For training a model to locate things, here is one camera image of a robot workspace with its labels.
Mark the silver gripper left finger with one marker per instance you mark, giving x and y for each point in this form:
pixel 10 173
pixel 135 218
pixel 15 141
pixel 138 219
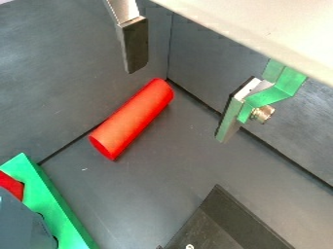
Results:
pixel 133 32

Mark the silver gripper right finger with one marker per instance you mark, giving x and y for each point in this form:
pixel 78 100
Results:
pixel 250 101

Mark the green shape sorter base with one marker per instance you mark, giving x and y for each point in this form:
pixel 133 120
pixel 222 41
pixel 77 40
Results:
pixel 43 199

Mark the red cylinder block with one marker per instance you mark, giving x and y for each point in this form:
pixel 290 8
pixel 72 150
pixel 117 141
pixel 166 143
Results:
pixel 121 128

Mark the black cradle stand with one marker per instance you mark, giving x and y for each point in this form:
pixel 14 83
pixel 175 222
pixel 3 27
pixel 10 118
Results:
pixel 224 224

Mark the red hexagonal block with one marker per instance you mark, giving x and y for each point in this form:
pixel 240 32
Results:
pixel 14 186

